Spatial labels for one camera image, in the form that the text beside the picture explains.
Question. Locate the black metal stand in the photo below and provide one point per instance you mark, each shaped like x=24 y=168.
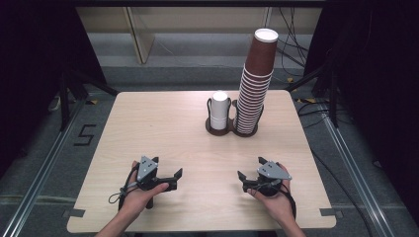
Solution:
x=333 y=98
x=66 y=98

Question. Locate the dark wooden cup holder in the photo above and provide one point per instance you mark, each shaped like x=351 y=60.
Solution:
x=217 y=131

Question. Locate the beige cabinet panel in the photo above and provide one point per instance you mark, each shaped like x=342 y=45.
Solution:
x=141 y=36

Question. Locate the person's right hand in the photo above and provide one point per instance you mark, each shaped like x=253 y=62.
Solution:
x=278 y=207

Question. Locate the stack of white cups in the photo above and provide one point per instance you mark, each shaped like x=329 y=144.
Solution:
x=219 y=108

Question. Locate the person's left hand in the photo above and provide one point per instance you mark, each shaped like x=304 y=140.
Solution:
x=138 y=199

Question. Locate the stack of brown cups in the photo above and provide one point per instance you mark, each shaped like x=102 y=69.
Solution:
x=255 y=98

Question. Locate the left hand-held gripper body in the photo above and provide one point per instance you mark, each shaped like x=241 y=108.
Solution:
x=146 y=169

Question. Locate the metal floor rail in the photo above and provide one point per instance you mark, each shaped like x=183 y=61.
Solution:
x=42 y=177
x=359 y=184

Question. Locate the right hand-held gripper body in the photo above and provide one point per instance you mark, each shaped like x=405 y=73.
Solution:
x=271 y=173

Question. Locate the grey tape strip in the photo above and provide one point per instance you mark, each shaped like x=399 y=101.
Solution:
x=331 y=212

